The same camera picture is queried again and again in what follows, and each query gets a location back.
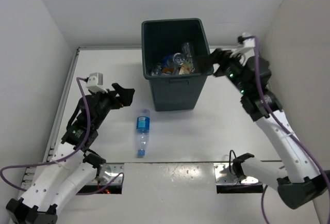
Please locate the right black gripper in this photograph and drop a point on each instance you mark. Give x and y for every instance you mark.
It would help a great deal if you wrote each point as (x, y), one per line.
(205, 63)

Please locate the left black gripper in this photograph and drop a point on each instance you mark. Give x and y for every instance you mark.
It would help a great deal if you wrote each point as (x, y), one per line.
(125, 97)

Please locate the clear bottle white cap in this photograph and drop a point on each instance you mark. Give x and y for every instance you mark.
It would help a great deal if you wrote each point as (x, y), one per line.
(188, 52)

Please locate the blue label bottle white cap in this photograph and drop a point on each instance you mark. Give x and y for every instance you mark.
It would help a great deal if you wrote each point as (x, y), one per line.
(174, 60)

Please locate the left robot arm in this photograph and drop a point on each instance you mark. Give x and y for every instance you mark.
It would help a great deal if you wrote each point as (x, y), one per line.
(72, 166)

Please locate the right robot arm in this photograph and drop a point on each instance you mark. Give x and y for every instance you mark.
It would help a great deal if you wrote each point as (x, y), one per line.
(300, 181)

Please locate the clear crushed bottle in bin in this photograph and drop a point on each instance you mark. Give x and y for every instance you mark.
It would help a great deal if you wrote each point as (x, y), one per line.
(156, 70)

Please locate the orange juice bottle in bin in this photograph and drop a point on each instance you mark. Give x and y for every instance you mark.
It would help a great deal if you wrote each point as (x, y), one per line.
(168, 71)

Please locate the dark green plastic bin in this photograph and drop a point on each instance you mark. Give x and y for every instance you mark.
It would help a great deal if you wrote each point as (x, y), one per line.
(161, 38)

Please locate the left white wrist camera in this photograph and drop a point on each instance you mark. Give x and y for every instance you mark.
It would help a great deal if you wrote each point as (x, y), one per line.
(95, 83)

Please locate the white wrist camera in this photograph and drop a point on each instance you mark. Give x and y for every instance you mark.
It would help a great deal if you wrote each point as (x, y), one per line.
(95, 83)
(246, 42)

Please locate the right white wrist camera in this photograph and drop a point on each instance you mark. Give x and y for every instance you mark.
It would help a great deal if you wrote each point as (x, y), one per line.
(246, 42)

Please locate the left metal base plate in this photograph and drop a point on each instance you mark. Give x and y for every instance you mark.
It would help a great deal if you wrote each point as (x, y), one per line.
(107, 173)

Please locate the metal base plate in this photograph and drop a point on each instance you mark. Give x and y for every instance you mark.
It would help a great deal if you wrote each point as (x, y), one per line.
(107, 173)
(223, 177)

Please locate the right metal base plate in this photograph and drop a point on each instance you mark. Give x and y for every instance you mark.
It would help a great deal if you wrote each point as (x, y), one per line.
(223, 177)

